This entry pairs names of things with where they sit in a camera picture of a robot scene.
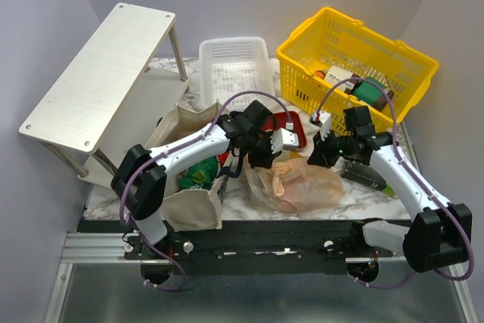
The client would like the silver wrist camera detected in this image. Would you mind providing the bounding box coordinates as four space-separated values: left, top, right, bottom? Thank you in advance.
309 110 332 141
270 128 299 154

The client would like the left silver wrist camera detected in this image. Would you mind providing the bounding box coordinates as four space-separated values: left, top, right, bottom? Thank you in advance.
270 128 299 154

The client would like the white perforated plastic basket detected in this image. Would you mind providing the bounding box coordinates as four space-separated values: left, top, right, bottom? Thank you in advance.
199 36 275 107

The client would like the aluminium rail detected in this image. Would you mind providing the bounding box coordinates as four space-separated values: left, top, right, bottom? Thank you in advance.
60 233 125 264

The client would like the white brown bottle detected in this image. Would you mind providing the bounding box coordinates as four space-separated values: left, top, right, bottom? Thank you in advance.
324 65 360 95

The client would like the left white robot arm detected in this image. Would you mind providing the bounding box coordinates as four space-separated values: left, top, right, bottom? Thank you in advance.
110 101 293 259

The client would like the purple cable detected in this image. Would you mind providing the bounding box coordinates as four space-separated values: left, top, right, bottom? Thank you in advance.
319 77 475 288
119 90 293 291

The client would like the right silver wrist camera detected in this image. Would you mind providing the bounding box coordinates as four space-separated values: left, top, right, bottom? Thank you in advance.
309 110 332 141

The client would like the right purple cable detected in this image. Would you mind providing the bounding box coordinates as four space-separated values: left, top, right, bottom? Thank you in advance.
319 77 475 288

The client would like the black green razor box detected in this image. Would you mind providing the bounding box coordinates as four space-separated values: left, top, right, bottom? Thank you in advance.
341 160 396 197

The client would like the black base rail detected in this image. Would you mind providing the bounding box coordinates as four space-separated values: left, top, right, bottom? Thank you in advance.
78 220 392 282

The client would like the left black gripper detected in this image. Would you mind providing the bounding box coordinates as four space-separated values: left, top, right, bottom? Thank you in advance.
242 130 282 169

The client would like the green brown box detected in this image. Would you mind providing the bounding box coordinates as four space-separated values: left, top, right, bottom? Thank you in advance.
353 77 395 112

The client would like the red lacquer tray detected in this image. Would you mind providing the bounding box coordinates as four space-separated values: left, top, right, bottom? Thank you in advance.
219 110 308 161

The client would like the white wooden shelf stand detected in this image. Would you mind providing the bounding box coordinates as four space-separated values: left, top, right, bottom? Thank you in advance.
19 3 188 187

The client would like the peach plastic grocery bag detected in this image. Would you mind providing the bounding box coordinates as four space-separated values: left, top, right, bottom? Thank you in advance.
244 157 345 215

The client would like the small orange capped item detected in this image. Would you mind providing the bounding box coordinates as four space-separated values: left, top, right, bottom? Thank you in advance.
315 70 326 79

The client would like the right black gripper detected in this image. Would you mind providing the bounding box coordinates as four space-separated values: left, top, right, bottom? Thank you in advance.
307 126 356 168

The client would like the green snack packet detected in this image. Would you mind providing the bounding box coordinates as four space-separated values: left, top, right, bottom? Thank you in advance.
178 157 219 190

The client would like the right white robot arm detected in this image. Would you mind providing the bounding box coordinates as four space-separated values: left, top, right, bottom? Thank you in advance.
308 107 474 272

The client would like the yellow shopping basket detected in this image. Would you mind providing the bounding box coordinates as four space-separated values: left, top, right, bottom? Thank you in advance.
276 7 439 135

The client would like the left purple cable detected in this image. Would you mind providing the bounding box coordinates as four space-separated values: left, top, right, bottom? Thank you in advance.
119 90 293 291

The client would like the beige canvas tote bag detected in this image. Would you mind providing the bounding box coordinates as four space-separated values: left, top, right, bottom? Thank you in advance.
145 103 237 231

